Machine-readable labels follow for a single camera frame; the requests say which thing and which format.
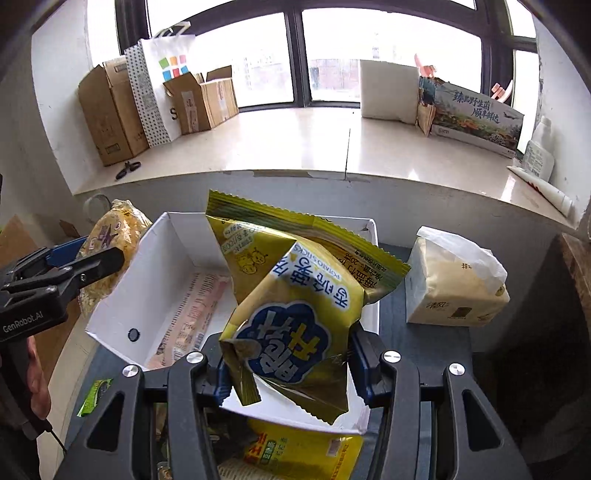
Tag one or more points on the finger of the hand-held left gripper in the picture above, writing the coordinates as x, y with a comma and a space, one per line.
69, 249
92, 267

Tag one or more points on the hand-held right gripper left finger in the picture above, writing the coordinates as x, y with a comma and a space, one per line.
221, 383

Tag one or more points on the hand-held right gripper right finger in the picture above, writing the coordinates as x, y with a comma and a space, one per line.
364, 369

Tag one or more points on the clear bag of yellow crisps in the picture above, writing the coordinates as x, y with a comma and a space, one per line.
113, 230

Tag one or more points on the white cardboard box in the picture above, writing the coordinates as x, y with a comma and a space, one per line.
171, 249

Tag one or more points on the olive yellow potato stick packet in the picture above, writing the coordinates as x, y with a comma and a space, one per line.
286, 332
360, 263

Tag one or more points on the bright yellow snack packet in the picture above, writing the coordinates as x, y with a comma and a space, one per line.
295, 454

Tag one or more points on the person's left hand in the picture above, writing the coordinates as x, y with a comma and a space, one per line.
36, 369

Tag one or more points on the clear round plastic disc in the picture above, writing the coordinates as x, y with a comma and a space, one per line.
97, 199

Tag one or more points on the dark grey plastic stand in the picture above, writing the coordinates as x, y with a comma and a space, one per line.
415, 341

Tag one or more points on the black scissors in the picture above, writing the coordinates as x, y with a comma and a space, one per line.
129, 168

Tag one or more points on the small green snack packet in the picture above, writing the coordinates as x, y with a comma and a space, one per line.
94, 397

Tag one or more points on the beige tissue pack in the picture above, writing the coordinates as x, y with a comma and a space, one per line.
443, 286

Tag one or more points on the tall brown cardboard box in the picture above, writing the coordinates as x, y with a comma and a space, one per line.
106, 115

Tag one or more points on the polka dot paper bag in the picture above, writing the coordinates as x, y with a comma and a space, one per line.
143, 101

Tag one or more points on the open brown cardboard box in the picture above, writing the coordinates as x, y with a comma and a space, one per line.
207, 104

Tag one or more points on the beige marble window sill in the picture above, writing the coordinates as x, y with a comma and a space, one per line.
277, 143

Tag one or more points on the white bag with coloured squares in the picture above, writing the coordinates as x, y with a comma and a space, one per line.
171, 50

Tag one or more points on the wooden shelf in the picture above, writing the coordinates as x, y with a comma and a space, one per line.
577, 263

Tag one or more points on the white tube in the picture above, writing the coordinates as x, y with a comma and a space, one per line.
545, 189

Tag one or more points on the small brown paper bag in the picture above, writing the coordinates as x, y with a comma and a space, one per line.
425, 120

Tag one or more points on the white plastic bottle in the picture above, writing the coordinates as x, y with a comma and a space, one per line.
538, 157

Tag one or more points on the long landscape printed box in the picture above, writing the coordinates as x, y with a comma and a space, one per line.
475, 115

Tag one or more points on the white foam box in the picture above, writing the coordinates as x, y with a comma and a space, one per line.
388, 92

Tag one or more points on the black window frame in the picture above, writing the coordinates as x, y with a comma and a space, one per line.
295, 55

